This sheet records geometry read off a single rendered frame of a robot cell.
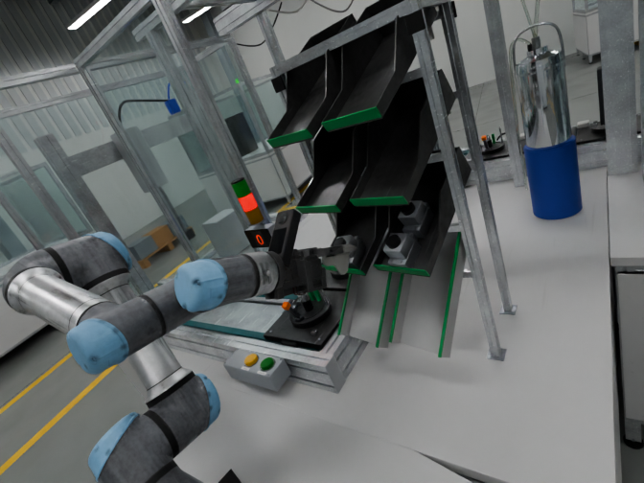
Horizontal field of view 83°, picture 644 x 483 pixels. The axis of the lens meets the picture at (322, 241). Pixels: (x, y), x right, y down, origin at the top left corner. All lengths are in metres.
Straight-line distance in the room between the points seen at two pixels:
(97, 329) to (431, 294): 0.66
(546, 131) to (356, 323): 0.90
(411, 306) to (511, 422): 0.30
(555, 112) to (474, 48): 9.90
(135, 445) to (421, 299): 0.67
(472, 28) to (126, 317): 11.02
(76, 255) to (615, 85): 1.77
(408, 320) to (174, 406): 0.56
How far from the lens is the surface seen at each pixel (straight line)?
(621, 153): 1.84
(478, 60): 11.33
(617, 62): 1.75
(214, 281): 0.55
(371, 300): 0.96
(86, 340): 0.59
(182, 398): 0.92
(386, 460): 0.91
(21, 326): 5.98
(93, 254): 0.96
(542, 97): 1.42
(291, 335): 1.14
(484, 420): 0.92
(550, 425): 0.91
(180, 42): 1.25
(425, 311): 0.89
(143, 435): 0.90
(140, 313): 0.61
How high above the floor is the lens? 1.60
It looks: 22 degrees down
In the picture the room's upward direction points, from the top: 23 degrees counter-clockwise
